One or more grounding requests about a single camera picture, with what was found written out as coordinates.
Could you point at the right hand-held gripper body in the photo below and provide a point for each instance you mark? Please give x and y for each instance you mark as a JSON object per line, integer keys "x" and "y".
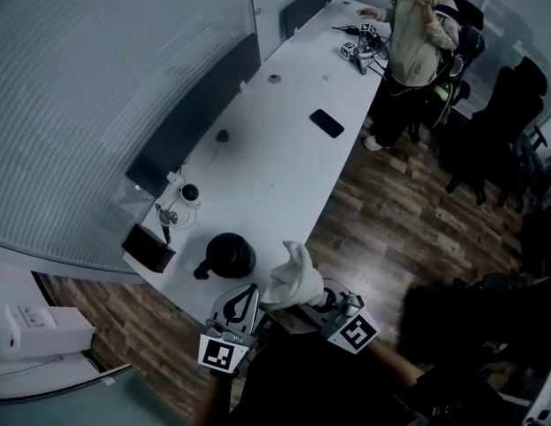
{"x": 352, "y": 331}

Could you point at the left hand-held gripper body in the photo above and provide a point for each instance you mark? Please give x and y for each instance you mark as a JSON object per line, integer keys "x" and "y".
{"x": 222, "y": 353}

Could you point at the black kettle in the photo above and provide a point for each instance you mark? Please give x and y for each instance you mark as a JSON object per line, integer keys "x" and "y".
{"x": 230, "y": 255}

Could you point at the white cloth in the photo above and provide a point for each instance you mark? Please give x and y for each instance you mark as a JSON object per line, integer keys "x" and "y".
{"x": 297, "y": 278}

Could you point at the person's right forearm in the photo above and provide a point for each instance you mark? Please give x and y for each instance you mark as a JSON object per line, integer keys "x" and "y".
{"x": 395, "y": 364}

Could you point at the person's left forearm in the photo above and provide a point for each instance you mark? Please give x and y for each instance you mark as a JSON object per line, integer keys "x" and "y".
{"x": 217, "y": 402}

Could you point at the person's black shirt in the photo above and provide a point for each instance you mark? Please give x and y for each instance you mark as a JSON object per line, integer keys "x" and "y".
{"x": 324, "y": 384}

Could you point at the black pen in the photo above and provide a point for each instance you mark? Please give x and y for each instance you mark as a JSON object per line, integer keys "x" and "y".
{"x": 165, "y": 231}

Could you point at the dark desk organizer box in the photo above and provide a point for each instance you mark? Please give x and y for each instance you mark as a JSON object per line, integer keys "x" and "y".
{"x": 148, "y": 249}

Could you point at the white plug adapter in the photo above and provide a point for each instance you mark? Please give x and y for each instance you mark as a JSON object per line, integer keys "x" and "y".
{"x": 175, "y": 177}

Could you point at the small black dome device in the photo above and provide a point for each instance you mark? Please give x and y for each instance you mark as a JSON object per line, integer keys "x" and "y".
{"x": 222, "y": 136}

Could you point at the frosted glass door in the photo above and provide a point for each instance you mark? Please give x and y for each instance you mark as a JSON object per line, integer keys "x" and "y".
{"x": 57, "y": 402}

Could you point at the white water dispenser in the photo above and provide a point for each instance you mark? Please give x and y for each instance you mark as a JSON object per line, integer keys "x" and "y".
{"x": 40, "y": 331}

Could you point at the long dark desk partition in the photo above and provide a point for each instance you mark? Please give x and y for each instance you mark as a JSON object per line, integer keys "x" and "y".
{"x": 199, "y": 118}

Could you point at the black smartphone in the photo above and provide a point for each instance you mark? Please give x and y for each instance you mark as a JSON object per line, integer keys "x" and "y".
{"x": 327, "y": 123}

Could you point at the black office chair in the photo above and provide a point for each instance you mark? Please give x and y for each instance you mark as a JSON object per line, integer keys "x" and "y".
{"x": 506, "y": 136}
{"x": 539, "y": 171}

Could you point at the short dark desk partition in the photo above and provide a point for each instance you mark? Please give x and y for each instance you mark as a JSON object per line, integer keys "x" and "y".
{"x": 308, "y": 7}

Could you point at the white round camera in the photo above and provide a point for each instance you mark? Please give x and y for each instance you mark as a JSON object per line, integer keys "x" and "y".
{"x": 191, "y": 194}

